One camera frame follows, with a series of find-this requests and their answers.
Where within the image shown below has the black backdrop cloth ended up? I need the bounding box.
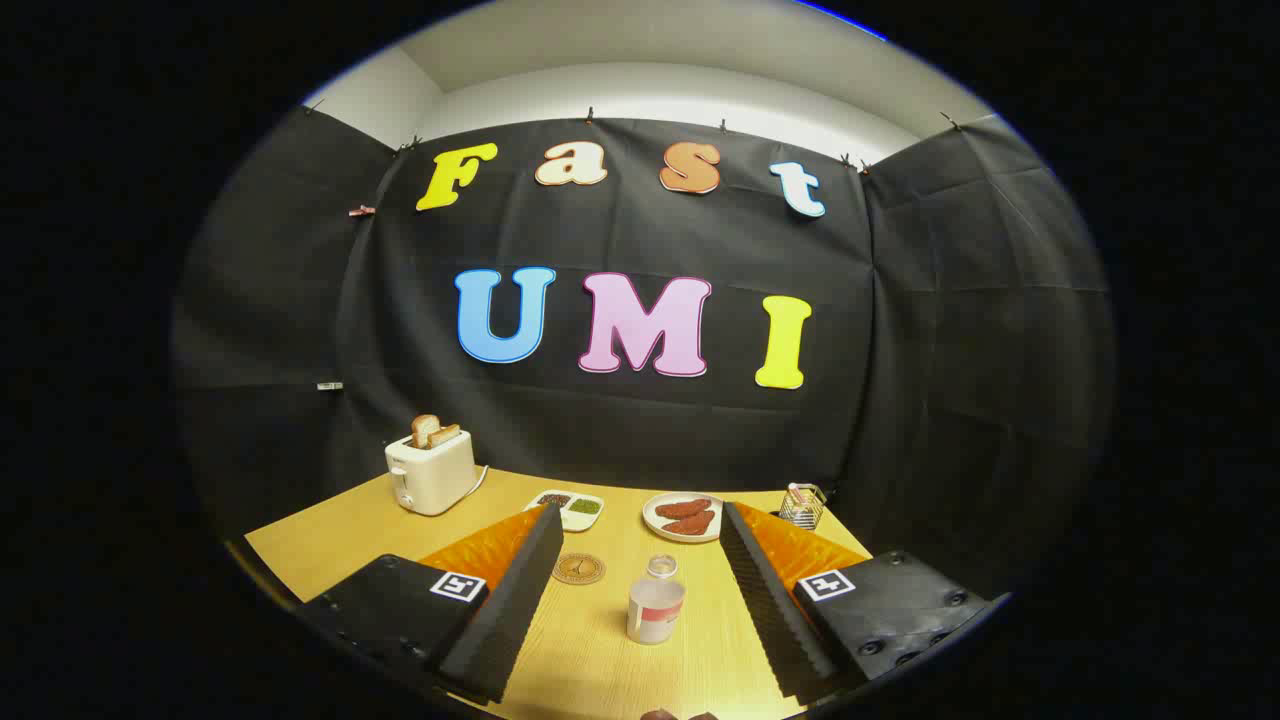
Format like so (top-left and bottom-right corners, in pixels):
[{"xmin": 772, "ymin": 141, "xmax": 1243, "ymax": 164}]
[{"xmin": 172, "ymin": 105, "xmax": 1116, "ymax": 601}]

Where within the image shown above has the white divided dish with beans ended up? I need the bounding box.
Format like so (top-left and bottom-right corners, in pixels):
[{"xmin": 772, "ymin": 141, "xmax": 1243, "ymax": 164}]
[{"xmin": 525, "ymin": 490, "xmax": 605, "ymax": 532}]

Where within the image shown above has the cream toaster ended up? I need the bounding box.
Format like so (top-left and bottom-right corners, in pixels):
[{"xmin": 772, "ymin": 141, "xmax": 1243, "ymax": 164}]
[{"xmin": 385, "ymin": 432, "xmax": 477, "ymax": 517}]

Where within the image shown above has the wooden table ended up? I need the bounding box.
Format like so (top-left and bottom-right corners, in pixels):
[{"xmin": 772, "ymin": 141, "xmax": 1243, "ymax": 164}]
[{"xmin": 245, "ymin": 465, "xmax": 873, "ymax": 720}]

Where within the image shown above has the clear juice bottle red label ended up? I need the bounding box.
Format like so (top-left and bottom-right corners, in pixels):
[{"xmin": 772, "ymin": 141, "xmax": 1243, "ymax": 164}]
[{"xmin": 627, "ymin": 555, "xmax": 687, "ymax": 646}]

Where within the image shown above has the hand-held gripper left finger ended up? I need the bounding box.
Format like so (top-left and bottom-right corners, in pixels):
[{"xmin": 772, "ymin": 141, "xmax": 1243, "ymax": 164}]
[{"xmin": 300, "ymin": 503, "xmax": 564, "ymax": 704}]

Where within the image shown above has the white plate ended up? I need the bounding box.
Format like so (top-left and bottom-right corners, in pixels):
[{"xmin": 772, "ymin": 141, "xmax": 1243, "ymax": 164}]
[{"xmin": 642, "ymin": 492, "xmax": 725, "ymax": 544}]

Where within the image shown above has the wire mesh holder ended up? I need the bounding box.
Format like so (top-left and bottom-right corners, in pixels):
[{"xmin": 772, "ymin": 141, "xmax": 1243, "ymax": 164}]
[{"xmin": 779, "ymin": 483, "xmax": 828, "ymax": 531}]

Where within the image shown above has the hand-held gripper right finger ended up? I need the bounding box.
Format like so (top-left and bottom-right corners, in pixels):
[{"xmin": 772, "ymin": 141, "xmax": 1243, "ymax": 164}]
[{"xmin": 720, "ymin": 502, "xmax": 1011, "ymax": 704}]

